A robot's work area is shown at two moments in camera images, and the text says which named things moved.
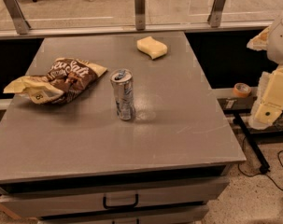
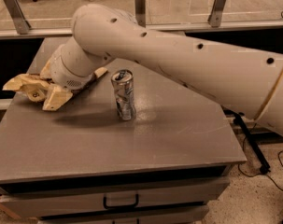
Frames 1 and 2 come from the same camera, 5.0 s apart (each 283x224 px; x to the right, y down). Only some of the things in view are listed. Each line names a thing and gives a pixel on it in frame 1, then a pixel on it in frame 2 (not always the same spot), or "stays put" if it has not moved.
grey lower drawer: (182, 217) stays put
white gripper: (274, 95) -> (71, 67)
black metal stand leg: (261, 162) stays put
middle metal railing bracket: (140, 9) stays put
